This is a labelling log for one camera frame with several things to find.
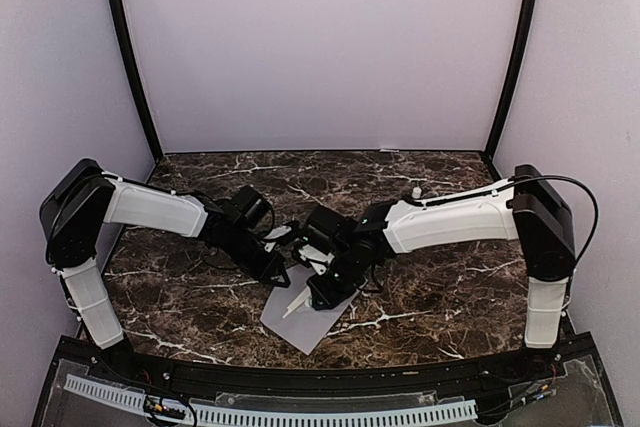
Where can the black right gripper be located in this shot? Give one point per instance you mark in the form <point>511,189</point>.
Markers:
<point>327,298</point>

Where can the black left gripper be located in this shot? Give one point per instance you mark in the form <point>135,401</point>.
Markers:
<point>267,269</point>

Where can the grey paper envelope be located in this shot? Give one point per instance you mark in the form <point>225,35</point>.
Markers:
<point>306,327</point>

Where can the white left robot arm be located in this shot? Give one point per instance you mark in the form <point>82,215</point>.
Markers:
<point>88,198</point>

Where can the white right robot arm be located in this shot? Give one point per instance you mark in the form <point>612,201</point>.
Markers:
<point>550,219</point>

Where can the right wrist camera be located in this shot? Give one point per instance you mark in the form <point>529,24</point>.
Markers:
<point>312,258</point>

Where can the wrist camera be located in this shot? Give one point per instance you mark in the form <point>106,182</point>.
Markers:
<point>281,236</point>
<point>312,258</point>

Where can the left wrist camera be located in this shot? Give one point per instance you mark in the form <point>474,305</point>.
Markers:
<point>281,236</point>

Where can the black front rail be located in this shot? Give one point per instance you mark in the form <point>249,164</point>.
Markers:
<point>486,375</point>

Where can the white slotted cable duct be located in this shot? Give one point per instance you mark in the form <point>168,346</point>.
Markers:
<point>233,409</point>

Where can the black left frame post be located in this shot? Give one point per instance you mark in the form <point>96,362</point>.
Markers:
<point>134,79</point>

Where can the black frame corner post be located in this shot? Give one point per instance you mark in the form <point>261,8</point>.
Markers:
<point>512,74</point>

